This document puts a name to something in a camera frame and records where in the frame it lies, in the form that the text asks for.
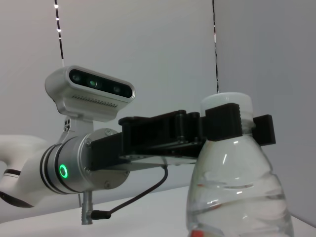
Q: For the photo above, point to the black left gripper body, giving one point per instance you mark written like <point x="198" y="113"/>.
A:
<point x="148" y="138"/>

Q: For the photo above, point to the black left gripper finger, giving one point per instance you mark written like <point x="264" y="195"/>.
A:
<point x="264" y="130"/>
<point x="222" y="121"/>

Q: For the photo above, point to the clear green-label water bottle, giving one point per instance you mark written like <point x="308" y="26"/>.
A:
<point x="234" y="172"/>

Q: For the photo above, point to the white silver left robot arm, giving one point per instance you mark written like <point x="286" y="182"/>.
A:
<point x="71" y="158"/>

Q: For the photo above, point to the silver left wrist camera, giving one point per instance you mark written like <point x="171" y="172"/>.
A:
<point x="98" y="84"/>

